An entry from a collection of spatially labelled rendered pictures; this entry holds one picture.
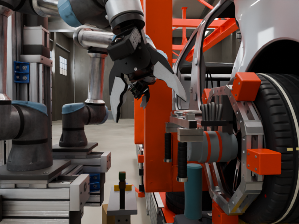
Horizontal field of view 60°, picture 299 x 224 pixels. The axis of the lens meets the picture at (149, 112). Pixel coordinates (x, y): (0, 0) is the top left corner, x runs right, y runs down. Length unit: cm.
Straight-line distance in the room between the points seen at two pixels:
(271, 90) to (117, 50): 72
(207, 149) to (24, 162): 70
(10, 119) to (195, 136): 63
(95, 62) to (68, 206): 83
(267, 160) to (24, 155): 79
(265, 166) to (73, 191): 63
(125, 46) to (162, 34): 114
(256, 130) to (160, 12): 94
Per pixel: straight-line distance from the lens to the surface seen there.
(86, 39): 135
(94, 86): 150
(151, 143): 153
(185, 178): 101
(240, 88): 101
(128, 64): 52
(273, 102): 102
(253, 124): 98
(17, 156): 98
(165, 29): 159
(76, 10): 64
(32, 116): 96
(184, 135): 97
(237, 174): 132
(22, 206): 101
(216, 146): 115
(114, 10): 56
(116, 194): 181
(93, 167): 142
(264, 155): 90
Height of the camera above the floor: 103
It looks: 1 degrees down
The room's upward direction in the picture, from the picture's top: straight up
